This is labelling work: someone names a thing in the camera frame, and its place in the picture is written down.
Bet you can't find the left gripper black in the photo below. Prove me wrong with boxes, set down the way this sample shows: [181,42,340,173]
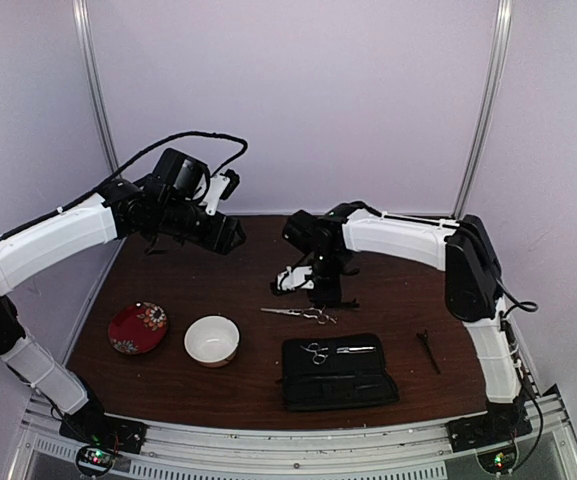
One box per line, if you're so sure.
[157,197,246,254]

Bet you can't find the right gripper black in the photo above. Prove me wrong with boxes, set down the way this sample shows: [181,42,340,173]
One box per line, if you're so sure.
[309,250,346,303]

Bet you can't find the silver straight scissors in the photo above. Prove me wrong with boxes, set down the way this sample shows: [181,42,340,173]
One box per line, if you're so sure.
[260,307,337,325]

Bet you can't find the silver thinning scissors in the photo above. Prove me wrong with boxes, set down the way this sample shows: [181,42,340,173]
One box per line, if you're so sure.
[300,342,377,366]

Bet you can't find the black zip tool case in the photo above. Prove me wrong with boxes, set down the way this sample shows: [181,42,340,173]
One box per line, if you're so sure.
[281,333,399,412]

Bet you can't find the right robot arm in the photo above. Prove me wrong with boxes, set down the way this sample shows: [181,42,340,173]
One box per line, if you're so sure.
[271,201,538,442]

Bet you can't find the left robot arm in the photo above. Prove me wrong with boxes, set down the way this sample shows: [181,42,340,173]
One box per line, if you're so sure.
[0,148,245,444]

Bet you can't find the black hair clip centre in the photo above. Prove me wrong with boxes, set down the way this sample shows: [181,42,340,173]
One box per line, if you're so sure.
[338,299,360,309]

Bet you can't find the black hair clip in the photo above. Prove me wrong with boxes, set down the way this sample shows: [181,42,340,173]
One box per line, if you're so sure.
[338,299,360,309]
[416,330,441,375]

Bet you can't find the black hair clip right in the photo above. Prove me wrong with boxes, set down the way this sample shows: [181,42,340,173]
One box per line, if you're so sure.
[416,330,441,375]

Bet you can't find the white ceramic bowl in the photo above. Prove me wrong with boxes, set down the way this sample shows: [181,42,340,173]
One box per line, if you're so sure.
[184,315,241,368]

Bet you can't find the red floral plate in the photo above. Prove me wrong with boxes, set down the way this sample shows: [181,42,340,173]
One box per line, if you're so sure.
[107,302,170,355]

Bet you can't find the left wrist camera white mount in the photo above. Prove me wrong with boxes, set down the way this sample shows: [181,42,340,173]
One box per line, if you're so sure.
[202,169,240,216]

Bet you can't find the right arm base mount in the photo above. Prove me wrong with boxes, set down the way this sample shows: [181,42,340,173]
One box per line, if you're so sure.
[446,398,533,476]

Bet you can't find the aluminium front rail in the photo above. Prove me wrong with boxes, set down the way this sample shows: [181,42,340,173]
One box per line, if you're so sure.
[3,394,577,479]

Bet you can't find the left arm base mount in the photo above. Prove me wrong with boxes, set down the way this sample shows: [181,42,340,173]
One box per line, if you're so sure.
[59,412,147,479]

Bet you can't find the left aluminium frame post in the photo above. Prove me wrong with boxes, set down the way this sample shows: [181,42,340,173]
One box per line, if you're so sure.
[72,0,119,171]

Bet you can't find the aluminium frame post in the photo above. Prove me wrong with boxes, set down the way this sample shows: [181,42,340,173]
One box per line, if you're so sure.
[451,0,514,219]
[72,0,119,171]

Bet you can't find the right aluminium frame post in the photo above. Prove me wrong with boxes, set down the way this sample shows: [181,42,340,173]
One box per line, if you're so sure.
[451,0,514,219]

